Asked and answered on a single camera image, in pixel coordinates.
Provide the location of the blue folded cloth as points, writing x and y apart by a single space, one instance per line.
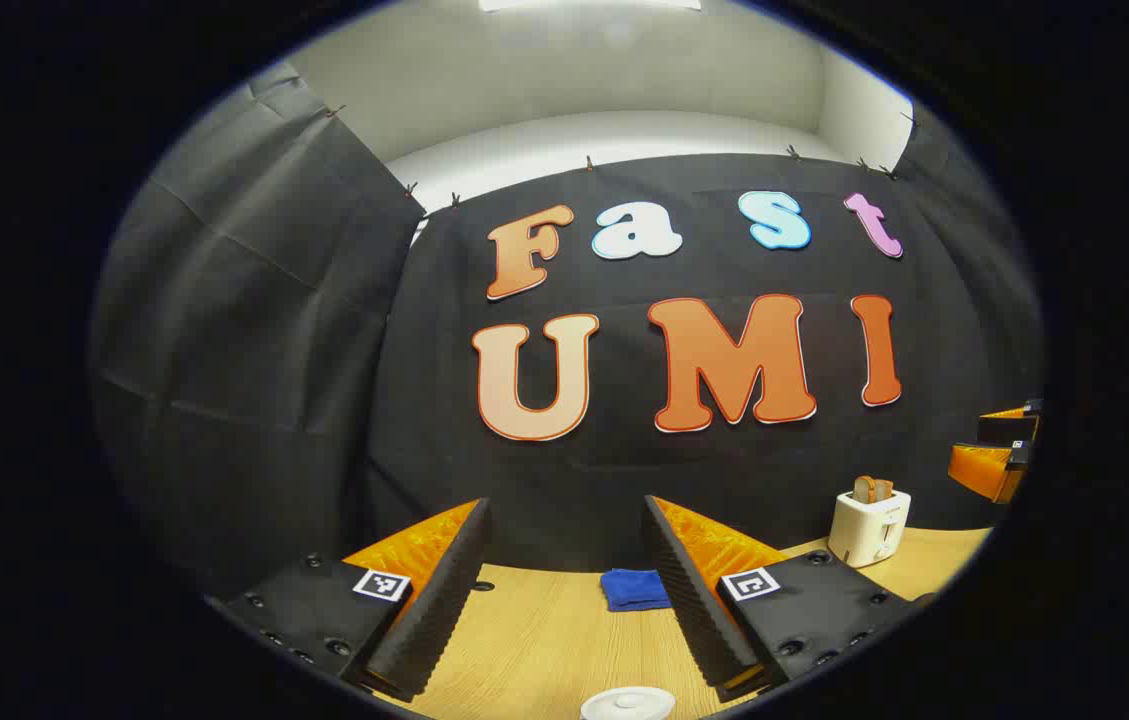
629 590

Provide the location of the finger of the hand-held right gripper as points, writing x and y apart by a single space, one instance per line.
1009 428
984 470

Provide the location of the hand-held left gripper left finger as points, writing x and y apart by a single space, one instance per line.
444 610

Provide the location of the white toaster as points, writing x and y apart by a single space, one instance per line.
864 530

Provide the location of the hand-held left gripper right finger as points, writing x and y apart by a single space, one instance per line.
694 610

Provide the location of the brown bread slice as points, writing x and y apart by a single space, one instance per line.
864 490
885 489

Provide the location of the ceiling light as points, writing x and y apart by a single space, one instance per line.
589 4

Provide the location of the white teacup lid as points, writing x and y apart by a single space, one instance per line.
629 703

